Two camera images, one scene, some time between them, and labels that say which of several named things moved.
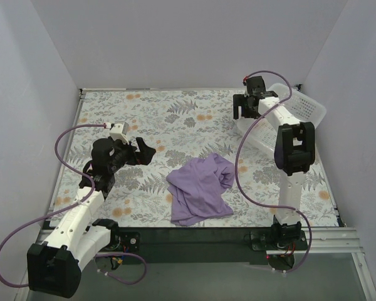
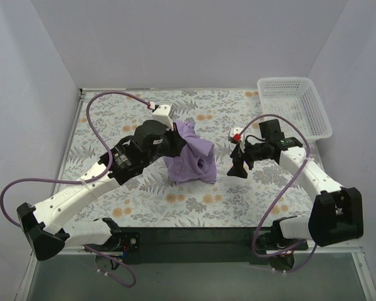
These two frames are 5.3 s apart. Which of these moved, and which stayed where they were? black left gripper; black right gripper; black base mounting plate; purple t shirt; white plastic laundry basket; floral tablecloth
Moved: white plastic laundry basket; black right gripper; black left gripper; purple t shirt
Stayed: floral tablecloth; black base mounting plate
